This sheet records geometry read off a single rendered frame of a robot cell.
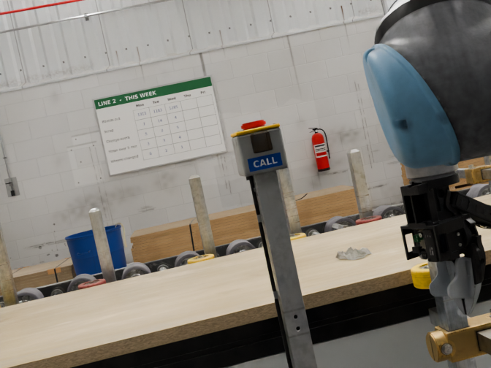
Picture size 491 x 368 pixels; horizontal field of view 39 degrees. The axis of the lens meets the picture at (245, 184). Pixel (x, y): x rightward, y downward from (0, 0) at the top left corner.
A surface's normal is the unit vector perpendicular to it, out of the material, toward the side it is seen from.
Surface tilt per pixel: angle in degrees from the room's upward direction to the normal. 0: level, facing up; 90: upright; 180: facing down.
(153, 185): 90
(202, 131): 90
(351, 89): 90
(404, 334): 90
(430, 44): 57
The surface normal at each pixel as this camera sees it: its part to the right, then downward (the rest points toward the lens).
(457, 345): 0.14, 0.02
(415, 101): -0.21, 0.07
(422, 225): -0.85, 0.21
